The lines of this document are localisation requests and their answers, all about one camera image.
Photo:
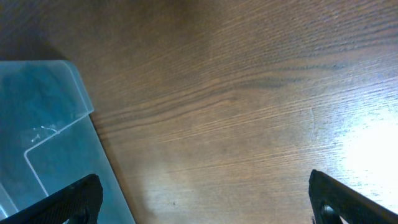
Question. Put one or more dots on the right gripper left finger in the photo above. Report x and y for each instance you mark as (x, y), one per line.
(78, 203)

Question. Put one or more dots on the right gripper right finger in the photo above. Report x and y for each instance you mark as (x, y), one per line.
(334, 202)

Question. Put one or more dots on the clear plastic storage bin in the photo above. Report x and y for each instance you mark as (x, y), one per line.
(48, 140)

